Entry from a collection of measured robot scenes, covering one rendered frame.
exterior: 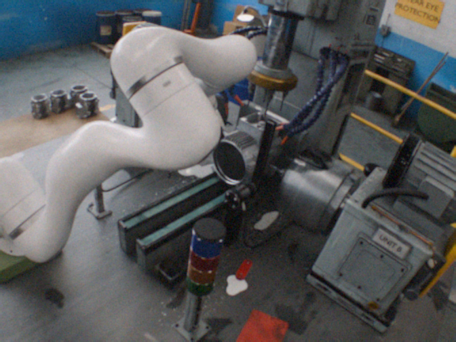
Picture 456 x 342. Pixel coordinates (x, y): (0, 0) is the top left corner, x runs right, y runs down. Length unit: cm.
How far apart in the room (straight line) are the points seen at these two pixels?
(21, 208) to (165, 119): 34
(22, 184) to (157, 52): 37
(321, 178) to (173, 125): 61
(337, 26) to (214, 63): 74
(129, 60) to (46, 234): 35
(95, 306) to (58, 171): 53
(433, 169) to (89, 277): 103
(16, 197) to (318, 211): 79
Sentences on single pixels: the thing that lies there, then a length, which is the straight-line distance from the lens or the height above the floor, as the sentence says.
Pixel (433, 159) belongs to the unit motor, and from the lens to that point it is 89.
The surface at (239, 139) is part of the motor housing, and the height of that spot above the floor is 111.
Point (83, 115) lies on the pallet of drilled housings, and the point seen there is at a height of 18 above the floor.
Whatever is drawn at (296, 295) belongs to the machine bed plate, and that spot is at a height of 80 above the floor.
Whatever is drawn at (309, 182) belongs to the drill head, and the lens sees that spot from 98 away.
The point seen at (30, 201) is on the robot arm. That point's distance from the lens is 65.
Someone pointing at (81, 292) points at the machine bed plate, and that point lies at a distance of 102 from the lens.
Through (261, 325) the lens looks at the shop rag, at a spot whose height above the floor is 81.
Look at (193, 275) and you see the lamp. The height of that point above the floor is 109.
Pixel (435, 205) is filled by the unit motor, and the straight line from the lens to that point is 86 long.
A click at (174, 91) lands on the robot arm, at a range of 45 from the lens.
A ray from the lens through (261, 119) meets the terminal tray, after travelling 124.
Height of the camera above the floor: 164
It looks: 35 degrees down
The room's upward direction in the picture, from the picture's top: 12 degrees clockwise
